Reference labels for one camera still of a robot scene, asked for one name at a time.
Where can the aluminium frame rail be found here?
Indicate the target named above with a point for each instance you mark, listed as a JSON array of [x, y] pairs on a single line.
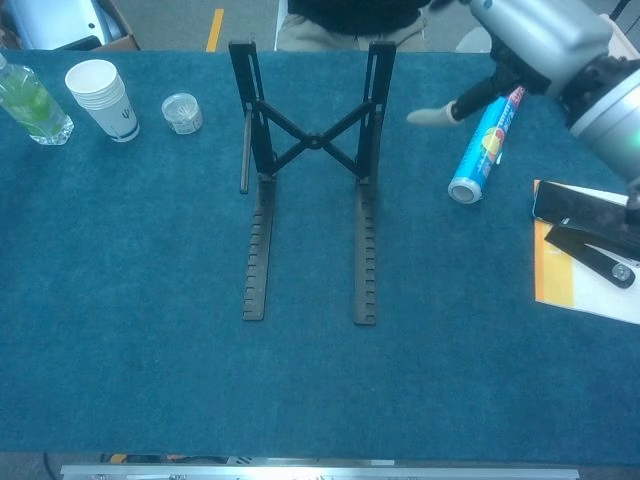
[[320, 472]]

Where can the black stapler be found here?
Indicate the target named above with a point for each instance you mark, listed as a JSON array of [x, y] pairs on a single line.
[[595, 257]]

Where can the seated person dark top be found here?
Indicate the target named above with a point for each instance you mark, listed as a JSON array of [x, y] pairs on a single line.
[[350, 27]]

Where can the black metal laptop stand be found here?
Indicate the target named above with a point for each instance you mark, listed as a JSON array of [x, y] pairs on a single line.
[[314, 141]]

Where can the clear plastic toothpick jar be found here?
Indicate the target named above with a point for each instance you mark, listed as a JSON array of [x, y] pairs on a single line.
[[182, 114]]

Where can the teal table cloth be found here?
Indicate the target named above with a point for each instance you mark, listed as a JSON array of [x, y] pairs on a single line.
[[150, 300]]

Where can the brown cardboard box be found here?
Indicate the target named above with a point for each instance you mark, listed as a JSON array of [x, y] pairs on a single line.
[[122, 40]]

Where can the white grey plastic casing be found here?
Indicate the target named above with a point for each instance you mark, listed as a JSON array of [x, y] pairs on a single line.
[[50, 20]]

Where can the clear bottle green label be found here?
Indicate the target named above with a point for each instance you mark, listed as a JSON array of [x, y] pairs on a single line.
[[30, 105]]

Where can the yellow white booklet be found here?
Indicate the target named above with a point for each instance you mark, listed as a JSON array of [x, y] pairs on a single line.
[[555, 270]]

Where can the blue food wrap roll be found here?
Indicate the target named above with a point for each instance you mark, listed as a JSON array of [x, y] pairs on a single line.
[[482, 150]]

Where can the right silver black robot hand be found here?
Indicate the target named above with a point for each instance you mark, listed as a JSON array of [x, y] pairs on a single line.
[[545, 35]]

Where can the black phone blue case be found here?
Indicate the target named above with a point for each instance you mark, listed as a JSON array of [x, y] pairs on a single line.
[[575, 205]]

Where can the white paper cup stack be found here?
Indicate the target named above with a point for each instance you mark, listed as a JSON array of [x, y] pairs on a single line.
[[105, 105]]

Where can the white plastic sheet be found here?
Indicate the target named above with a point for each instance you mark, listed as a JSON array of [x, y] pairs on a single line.
[[472, 42]]

